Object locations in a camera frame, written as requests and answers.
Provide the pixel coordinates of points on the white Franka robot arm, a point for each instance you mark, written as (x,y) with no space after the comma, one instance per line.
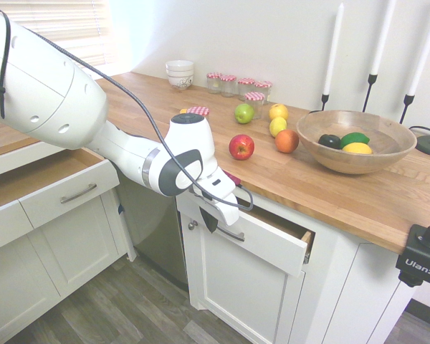
(57,93)

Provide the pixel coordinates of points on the white wooden drawer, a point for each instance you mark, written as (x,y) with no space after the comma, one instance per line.
(268,247)

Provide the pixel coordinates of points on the orange fruit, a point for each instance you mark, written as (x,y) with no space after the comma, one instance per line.
(287,141)

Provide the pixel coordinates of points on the large wooden bowl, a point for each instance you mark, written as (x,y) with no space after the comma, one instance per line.
(344,163)

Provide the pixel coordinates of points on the yellow-green lemon lower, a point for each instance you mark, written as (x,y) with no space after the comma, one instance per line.
(277,126)

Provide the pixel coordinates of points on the yellow lemon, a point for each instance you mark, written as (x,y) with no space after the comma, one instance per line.
(356,148)

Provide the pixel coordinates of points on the metal drawer slide rail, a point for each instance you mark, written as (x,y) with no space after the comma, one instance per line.
(305,258)

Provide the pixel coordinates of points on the narrow white drawer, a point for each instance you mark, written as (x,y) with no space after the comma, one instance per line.
(7,229)

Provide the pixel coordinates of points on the round metal cabinet knob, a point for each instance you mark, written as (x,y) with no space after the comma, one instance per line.
(192,225)

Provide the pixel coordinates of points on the green apple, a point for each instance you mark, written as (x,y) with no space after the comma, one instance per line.
(244,114)

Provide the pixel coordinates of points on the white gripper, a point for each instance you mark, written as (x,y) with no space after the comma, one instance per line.
(225,211)

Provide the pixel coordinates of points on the black camera stand with clamp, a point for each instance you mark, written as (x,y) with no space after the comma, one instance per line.
(419,265)

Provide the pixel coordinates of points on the white taper candle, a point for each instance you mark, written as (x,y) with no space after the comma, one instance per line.
(381,39)
(334,50)
(424,53)

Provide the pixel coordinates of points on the dark avocado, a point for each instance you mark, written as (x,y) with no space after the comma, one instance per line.
(329,140)

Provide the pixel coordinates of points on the red apple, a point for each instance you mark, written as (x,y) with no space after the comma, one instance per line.
(242,147)

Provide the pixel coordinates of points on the white kitchen cabinet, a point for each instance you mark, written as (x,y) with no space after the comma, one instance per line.
(243,297)

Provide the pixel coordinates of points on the wide white open drawer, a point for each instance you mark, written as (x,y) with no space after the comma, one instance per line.
(43,211)

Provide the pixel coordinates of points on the green lime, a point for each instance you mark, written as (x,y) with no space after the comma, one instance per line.
(354,138)

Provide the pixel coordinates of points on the white bowl with pattern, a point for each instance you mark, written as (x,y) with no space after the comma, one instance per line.
(179,80)

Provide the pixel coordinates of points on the glass jar red checked lid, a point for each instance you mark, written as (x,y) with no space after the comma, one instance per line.
(255,104)
(265,86)
(228,85)
(198,111)
(246,87)
(214,82)

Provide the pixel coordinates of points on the black candle holder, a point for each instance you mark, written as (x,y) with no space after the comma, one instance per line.
(325,102)
(408,107)
(370,91)

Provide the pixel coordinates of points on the white window blinds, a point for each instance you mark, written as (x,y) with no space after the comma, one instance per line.
(75,28)

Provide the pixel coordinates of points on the plain white bowl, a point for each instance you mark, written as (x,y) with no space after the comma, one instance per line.
(179,65)

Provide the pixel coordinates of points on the white cabinet run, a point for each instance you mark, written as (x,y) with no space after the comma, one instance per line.
(68,251)

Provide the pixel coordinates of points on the stainless steel dishwasher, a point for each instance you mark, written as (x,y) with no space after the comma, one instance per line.
(157,236)

